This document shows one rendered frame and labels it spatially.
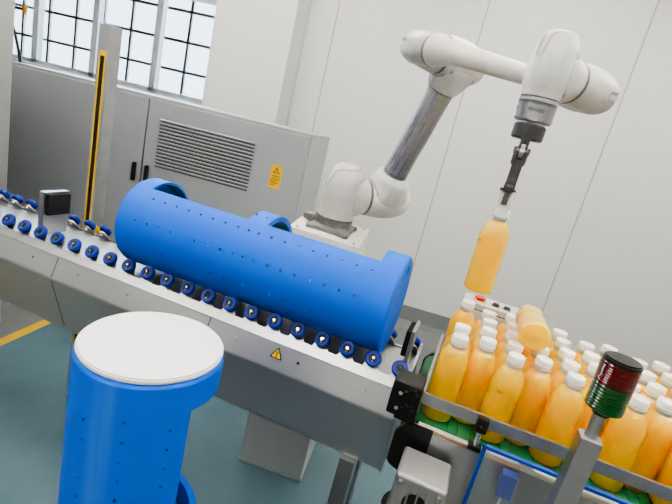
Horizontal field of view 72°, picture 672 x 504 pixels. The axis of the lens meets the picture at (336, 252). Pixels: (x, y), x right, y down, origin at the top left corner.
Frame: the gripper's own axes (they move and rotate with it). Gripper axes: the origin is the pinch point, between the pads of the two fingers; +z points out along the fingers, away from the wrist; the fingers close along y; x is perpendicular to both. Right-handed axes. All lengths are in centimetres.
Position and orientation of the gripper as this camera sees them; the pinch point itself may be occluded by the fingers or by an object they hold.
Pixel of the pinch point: (503, 204)
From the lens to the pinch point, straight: 125.1
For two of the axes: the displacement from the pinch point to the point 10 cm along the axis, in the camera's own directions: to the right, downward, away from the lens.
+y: -3.5, 1.6, -9.2
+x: 9.1, 3.1, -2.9
